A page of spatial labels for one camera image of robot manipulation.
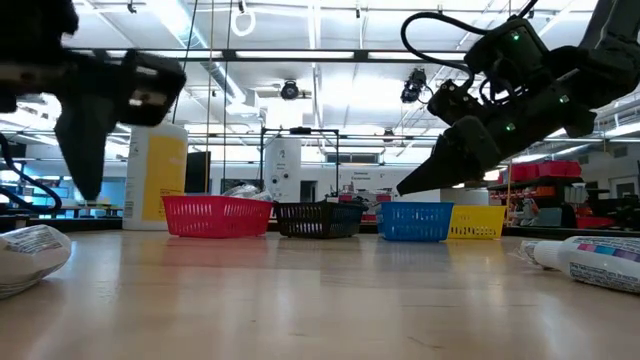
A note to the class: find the black monitor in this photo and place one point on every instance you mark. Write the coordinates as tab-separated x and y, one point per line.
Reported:
197	172

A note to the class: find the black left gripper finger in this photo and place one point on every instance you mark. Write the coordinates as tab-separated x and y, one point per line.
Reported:
85	150

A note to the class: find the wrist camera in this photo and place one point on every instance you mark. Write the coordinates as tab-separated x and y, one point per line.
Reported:
155	85
510	47

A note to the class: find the blue plastic basket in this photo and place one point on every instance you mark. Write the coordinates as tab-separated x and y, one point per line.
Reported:
415	222

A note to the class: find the black ceiling camera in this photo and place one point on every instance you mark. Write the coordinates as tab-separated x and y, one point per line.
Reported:
414	86

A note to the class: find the yellow plastic basket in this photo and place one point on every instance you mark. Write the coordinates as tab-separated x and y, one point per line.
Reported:
480	222

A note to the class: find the shelf with red bins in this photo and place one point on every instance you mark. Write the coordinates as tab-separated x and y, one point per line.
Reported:
545	170

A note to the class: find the toothpaste tube with red end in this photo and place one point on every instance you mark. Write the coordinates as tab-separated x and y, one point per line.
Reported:
595	260

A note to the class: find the white yellow wipes canister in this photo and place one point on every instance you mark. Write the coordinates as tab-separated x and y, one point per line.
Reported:
160	175

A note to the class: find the blue white toothpaste tube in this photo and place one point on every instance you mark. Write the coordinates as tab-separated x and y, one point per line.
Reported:
30	255

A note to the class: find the black plastic basket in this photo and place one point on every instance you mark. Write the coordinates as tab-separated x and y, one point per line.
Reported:
320	220

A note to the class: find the black overhead camera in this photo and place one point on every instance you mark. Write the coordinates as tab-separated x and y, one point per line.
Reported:
290	91

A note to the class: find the black metal frame stand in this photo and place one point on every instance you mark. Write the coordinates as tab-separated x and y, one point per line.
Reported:
300	131

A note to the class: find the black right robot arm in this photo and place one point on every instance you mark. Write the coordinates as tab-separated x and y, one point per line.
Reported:
615	50

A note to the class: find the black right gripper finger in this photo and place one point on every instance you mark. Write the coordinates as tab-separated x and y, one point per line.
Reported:
450	160

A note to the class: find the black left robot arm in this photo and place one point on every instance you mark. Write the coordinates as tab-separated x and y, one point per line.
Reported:
35	25

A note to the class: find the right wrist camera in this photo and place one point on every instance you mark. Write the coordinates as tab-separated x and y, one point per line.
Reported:
510	47

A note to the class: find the white small tube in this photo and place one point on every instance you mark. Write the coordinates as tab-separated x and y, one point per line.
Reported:
522	252

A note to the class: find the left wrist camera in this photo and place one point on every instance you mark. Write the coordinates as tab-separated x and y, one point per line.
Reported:
155	85

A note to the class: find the red plastic basket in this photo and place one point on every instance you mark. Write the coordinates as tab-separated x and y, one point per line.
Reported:
215	217

